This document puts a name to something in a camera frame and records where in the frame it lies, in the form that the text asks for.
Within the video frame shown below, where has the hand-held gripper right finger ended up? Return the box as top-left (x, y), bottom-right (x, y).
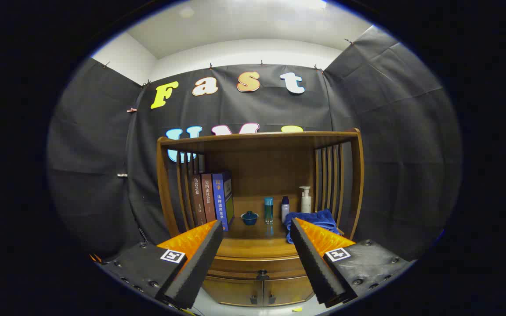
top-left (289, 217), bottom-right (414, 308)

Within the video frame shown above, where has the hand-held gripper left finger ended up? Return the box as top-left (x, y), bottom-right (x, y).
top-left (99, 219), bottom-right (224, 310)

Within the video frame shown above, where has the wooden drawer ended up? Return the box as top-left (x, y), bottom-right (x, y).
top-left (207, 256), bottom-right (311, 281)

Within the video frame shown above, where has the wooden cabinet door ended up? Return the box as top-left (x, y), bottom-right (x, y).
top-left (263, 276), bottom-right (315, 306)
top-left (202, 276), bottom-right (264, 307)

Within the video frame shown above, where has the wooden countertop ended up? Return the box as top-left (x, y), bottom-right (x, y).
top-left (183, 219), bottom-right (346, 259)

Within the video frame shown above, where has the wooden cabinet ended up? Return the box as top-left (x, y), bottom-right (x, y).
top-left (156, 128), bottom-right (365, 308)

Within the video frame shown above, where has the folded blue towel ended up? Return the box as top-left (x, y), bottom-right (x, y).
top-left (284, 209), bottom-right (340, 244)

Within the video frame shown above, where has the white pump bottle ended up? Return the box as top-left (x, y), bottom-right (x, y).
top-left (300, 186), bottom-right (312, 214)

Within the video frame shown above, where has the dark brown book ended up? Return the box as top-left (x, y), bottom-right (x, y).
top-left (190, 175), bottom-right (205, 227)

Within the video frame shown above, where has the thick blue book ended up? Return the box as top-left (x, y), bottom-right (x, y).
top-left (212, 170), bottom-right (235, 232)

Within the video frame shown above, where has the reddish brown book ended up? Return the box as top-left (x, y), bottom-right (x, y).
top-left (201, 173), bottom-right (217, 223)

